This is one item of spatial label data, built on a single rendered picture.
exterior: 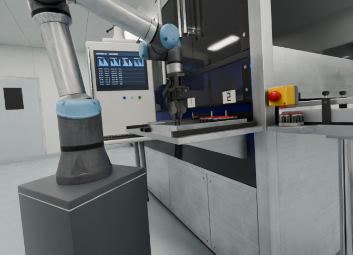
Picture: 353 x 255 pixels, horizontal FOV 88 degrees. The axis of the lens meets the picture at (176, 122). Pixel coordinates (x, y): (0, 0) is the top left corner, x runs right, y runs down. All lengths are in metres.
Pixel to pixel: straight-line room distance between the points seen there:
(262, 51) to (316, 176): 0.70
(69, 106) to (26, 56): 5.82
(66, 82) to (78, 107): 0.18
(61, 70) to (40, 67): 5.53
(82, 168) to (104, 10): 0.47
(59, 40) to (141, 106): 0.93
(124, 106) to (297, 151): 1.19
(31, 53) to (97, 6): 5.73
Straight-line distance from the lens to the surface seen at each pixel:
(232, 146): 0.84
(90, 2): 0.69
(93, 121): 0.57
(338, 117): 0.83
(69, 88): 0.72
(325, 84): 1.28
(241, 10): 0.99
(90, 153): 0.57
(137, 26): 0.69
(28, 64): 6.31
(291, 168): 1.00
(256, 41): 0.88
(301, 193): 1.11
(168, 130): 0.68
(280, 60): 0.94
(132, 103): 1.54
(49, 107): 6.09
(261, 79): 0.84
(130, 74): 1.57
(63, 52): 0.74
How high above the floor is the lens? 0.96
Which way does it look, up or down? 3 degrees down
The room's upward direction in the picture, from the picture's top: 4 degrees counter-clockwise
